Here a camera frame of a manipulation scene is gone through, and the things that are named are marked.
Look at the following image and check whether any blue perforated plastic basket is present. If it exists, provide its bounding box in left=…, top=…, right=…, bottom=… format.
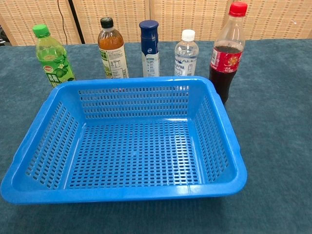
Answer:
left=0, top=76, right=248, bottom=205

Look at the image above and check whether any amber tea bottle black cap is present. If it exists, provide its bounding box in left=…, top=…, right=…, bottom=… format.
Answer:
left=97, top=17, right=130, bottom=79

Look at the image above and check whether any teal table mat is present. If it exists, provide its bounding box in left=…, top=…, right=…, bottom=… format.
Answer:
left=0, top=39, right=312, bottom=234

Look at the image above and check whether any black tripod stand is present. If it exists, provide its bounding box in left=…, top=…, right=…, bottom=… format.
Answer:
left=67, top=0, right=86, bottom=44

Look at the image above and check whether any green soda bottle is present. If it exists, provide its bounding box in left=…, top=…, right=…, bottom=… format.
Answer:
left=32, top=24, right=76, bottom=88

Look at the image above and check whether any cola bottle red cap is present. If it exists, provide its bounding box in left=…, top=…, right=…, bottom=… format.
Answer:
left=209, top=1, right=249, bottom=105

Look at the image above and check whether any clear water bottle white cap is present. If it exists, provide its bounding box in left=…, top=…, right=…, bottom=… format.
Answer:
left=174, top=29, right=199, bottom=77

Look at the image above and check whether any thin black hanging cable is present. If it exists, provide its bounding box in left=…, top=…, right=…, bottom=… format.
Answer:
left=57, top=0, right=68, bottom=46

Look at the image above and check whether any blue cap bottle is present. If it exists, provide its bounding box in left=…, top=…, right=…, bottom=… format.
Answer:
left=138, top=19, right=161, bottom=78

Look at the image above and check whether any bamboo folding screen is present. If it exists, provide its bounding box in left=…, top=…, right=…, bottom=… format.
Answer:
left=0, top=0, right=312, bottom=46

